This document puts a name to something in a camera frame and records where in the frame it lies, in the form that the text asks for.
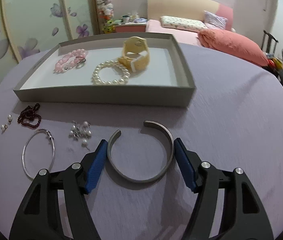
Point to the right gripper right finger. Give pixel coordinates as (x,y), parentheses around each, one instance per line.
(227,204)

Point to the pearl stud earring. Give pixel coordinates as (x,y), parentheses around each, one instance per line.
(4,128)
(9,118)

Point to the purple table cloth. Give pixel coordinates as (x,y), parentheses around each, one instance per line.
(235,120)

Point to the plush toy tower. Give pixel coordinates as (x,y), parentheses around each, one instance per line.
(105,15)

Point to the floral white pillow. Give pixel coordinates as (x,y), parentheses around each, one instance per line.
(182,24)

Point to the pearl earring cluster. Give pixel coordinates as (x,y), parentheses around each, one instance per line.
(81,132)

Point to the pink beige nightstand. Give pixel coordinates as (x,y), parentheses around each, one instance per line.
(130,27)

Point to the beige pink headboard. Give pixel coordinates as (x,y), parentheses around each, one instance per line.
(191,9)

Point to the white mug on nightstand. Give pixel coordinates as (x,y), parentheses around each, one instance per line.
(125,19)

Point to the thin silver bangle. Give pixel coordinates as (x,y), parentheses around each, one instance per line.
(39,152)

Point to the dark wooden chair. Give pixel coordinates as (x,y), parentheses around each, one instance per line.
(267,41)

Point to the grey shallow tray box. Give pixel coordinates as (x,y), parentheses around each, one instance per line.
(88,71)

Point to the cream yellow wristwatch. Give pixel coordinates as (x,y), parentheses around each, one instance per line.
(135,54)

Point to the folded coral duvet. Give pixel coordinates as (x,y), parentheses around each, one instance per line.
(233,44)

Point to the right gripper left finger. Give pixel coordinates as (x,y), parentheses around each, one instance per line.
(38,216)

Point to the bed with pink sheet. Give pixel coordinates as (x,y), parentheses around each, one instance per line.
(182,36)

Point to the floral sliding wardrobe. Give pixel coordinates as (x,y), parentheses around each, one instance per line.
(28,27)

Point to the small lilac pillow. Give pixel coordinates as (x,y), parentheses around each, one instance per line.
(213,21)

